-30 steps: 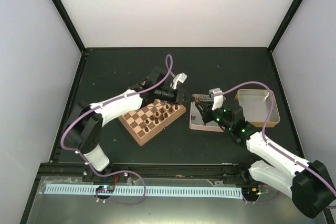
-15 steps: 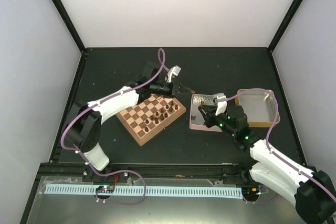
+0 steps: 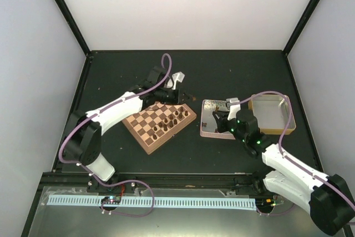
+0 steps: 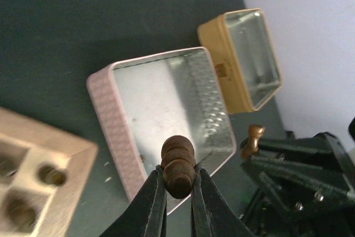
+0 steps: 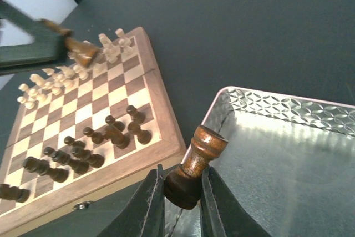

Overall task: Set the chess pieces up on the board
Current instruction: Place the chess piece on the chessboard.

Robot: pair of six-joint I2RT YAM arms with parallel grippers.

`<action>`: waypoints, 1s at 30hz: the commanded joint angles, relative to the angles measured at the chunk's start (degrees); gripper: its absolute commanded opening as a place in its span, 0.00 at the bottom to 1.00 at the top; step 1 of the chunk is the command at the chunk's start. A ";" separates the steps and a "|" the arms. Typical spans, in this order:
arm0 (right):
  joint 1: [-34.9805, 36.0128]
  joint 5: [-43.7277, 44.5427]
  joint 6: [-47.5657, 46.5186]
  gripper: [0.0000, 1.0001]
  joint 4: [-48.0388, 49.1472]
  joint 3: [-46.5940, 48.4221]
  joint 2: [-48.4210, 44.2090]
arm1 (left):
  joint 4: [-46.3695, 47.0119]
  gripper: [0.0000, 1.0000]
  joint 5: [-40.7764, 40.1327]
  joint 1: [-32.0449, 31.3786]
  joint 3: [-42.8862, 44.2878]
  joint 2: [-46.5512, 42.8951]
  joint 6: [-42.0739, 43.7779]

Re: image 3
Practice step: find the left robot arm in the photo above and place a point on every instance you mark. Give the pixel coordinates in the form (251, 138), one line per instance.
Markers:
(82, 145)

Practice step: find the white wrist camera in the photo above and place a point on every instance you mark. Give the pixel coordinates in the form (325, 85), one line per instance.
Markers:
(174, 79)
(233, 105)

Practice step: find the black frame post left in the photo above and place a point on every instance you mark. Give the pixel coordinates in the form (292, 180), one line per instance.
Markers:
(64, 9)

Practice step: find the black frame post right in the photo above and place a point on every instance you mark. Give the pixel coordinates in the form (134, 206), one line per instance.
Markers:
(305, 17)

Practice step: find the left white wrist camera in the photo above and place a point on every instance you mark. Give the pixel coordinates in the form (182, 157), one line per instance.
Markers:
(174, 79)

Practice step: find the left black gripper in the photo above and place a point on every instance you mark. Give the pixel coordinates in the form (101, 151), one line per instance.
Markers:
(178, 99)

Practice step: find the pink metal tin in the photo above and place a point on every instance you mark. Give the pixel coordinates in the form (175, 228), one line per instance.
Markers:
(210, 131)

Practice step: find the wooden chess board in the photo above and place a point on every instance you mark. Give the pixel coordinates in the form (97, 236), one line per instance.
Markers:
(141, 124)

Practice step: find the gold metal tin lid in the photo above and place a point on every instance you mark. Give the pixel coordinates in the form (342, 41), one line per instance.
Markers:
(272, 112)

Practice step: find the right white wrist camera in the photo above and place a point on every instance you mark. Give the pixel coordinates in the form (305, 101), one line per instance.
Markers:
(233, 105)

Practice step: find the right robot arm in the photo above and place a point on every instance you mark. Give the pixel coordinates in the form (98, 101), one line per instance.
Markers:
(326, 198)

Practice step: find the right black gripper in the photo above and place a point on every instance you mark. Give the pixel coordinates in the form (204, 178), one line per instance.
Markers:
(222, 115)

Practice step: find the light blue cable duct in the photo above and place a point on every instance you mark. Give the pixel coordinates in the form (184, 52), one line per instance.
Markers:
(156, 202)

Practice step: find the black frame post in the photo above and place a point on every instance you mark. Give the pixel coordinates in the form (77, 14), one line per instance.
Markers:
(64, 9)
(305, 17)

